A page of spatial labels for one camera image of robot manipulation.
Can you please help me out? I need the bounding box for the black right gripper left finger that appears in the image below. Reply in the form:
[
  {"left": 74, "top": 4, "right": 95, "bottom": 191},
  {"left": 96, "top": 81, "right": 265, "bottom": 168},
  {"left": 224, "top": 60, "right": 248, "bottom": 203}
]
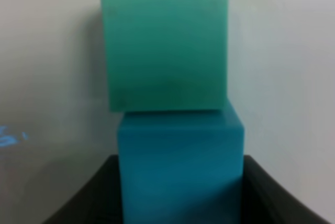
[{"left": 45, "top": 155, "right": 123, "bottom": 224}]

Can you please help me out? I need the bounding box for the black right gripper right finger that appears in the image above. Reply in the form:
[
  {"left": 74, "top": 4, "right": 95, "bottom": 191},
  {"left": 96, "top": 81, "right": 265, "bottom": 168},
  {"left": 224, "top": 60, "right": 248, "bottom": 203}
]
[{"left": 241, "top": 155, "right": 328, "bottom": 224}]

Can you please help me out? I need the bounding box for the blue cube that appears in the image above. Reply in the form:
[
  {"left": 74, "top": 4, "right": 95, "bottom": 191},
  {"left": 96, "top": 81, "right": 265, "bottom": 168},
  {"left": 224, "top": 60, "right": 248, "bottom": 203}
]
[{"left": 117, "top": 103, "right": 244, "bottom": 223}]

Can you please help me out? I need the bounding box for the green cube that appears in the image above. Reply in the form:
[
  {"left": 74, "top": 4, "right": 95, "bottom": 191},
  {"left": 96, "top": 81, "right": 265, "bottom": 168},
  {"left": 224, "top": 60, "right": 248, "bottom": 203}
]
[{"left": 100, "top": 0, "right": 229, "bottom": 112}]

